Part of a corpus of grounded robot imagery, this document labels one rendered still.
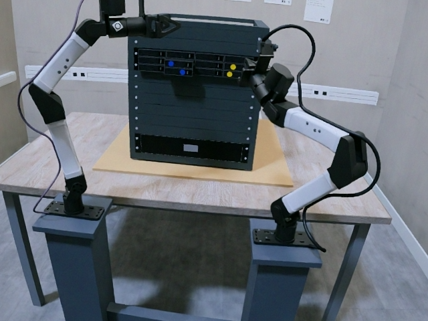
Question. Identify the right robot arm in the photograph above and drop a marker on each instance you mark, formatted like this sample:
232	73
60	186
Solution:
348	164

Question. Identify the tan flat board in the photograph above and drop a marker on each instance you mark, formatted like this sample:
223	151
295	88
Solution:
269	164

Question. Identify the black metal rack frame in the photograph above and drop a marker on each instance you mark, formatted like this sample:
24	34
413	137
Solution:
199	120

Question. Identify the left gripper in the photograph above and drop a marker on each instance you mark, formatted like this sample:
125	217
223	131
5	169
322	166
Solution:
142	25

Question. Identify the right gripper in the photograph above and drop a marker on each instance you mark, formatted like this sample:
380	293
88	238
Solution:
255	72

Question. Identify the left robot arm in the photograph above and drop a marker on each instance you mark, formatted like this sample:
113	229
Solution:
50	106

